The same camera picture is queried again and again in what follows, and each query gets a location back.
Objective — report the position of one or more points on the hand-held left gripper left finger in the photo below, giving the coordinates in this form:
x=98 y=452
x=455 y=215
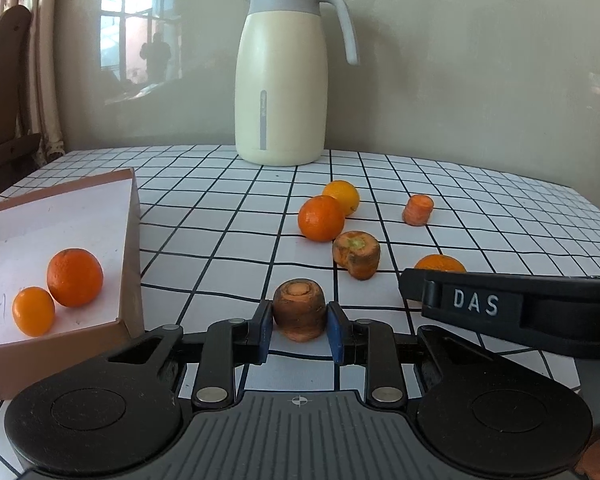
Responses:
x=264 y=332

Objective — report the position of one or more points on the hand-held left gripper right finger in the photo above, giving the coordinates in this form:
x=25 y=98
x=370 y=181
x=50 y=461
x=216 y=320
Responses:
x=336 y=332

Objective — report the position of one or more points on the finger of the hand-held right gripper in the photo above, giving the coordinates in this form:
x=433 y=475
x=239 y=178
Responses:
x=415 y=285

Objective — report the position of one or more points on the thick carrot piece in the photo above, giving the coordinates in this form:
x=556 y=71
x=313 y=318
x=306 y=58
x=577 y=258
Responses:
x=299 y=310

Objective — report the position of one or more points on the large orange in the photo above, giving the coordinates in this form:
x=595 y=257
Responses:
x=75 y=277

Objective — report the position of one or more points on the small orange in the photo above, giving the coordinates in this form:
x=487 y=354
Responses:
x=33 y=311

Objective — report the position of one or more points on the brown cardboard box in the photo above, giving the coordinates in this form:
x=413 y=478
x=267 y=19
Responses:
x=55 y=220

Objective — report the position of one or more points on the carrot piece with green top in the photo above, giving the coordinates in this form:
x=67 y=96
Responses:
x=356 y=255

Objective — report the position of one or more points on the short carrot piece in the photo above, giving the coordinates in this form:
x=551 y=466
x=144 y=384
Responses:
x=418 y=209

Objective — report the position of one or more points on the yellowish orange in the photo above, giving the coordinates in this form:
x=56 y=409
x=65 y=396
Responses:
x=344 y=194

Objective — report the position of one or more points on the white checked tablecloth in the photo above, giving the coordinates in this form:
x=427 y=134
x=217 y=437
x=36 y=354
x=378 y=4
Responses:
x=205 y=200

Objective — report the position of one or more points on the cream thermos jug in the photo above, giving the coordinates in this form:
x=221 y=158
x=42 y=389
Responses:
x=280 y=85

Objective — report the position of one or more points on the beige patterned curtain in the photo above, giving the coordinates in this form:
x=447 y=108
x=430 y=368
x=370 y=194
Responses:
x=40 y=35

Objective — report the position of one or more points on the wooden sofa with orange cushion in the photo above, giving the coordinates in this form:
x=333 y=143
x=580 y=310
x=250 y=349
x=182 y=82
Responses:
x=10 y=40

